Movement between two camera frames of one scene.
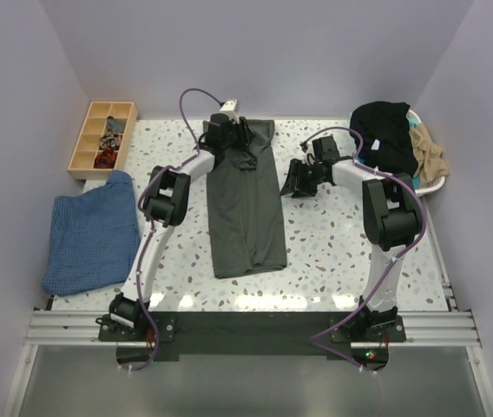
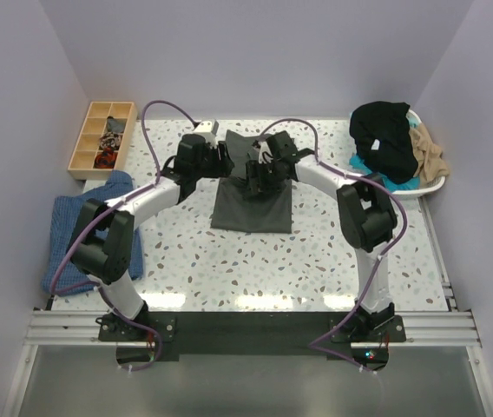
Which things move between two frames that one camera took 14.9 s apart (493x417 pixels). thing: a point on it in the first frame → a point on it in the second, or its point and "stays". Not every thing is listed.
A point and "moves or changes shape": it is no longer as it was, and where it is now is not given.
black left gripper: [245, 134] → [223, 166]
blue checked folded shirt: [94, 237] stays
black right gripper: [299, 189] → [254, 169]
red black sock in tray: [106, 160] stays
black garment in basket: [387, 142] stays
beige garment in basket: [431, 166] stays
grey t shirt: [246, 209] moves or changes shape
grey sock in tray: [115, 125] stays
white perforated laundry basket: [433, 185] stays
